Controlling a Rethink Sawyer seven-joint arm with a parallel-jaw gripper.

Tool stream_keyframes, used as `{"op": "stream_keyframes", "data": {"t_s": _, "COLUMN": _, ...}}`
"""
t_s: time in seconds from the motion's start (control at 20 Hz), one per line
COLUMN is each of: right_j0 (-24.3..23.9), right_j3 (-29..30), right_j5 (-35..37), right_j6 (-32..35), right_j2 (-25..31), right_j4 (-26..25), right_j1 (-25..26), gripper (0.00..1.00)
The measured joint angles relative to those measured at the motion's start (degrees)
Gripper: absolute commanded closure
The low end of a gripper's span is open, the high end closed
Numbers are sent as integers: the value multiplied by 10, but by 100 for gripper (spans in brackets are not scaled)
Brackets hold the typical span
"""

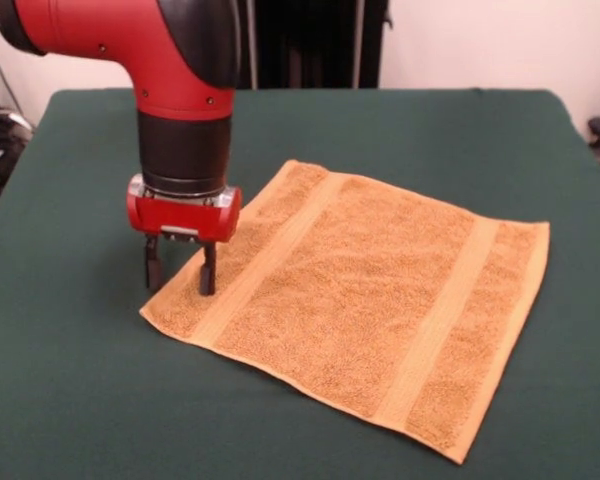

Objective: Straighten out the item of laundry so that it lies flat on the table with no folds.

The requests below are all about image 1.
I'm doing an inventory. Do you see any tan terry towel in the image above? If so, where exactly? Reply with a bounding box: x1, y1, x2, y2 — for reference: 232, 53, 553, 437
139, 159, 551, 465

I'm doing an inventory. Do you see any dark green table cloth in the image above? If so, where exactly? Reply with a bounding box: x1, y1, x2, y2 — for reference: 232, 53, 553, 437
0, 87, 600, 480

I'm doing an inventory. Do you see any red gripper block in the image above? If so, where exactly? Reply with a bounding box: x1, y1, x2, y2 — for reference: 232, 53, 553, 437
125, 173, 244, 296

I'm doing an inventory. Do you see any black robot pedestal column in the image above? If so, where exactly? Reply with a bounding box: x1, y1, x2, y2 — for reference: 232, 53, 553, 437
232, 0, 387, 91

